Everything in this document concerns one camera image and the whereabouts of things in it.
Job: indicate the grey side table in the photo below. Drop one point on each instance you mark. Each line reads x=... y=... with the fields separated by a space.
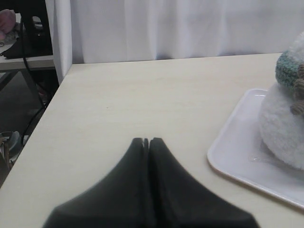
x=10 y=67

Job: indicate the white plush snowman toy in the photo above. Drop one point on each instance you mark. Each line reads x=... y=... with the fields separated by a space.
x=281 y=116

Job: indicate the white backdrop curtain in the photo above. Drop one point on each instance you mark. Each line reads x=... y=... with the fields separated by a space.
x=101 y=31

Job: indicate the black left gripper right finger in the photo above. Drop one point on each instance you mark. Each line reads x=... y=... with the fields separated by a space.
x=180 y=201

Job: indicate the green fleece scarf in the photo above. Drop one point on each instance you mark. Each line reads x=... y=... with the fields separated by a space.
x=286 y=71

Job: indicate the white rectangular plastic tray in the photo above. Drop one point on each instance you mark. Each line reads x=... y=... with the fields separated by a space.
x=240 y=153

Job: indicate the pink plush toy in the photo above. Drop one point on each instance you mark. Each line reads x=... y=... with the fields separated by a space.
x=7 y=22

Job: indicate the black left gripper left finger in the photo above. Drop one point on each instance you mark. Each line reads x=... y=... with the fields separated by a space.
x=119 y=200

